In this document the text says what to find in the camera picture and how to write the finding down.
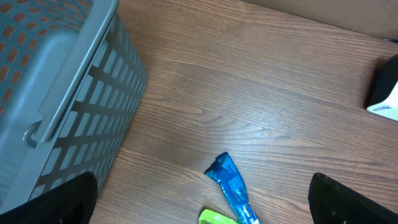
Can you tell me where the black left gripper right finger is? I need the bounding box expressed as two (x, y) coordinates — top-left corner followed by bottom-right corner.
(308, 172), (397, 224)

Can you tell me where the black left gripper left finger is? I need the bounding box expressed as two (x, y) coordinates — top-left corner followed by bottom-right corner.
(1, 172), (98, 224)

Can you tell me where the blue snack bar wrapper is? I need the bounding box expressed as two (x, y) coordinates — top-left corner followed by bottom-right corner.
(205, 152), (262, 224)

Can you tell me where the green snack packet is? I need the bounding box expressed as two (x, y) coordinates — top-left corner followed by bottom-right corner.
(198, 209), (238, 224)

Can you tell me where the white barcode scanner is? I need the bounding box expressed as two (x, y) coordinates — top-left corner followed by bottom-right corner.
(366, 55), (397, 121)

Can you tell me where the grey plastic mesh basket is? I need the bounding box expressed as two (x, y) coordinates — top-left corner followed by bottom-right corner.
(1, 0), (147, 212)

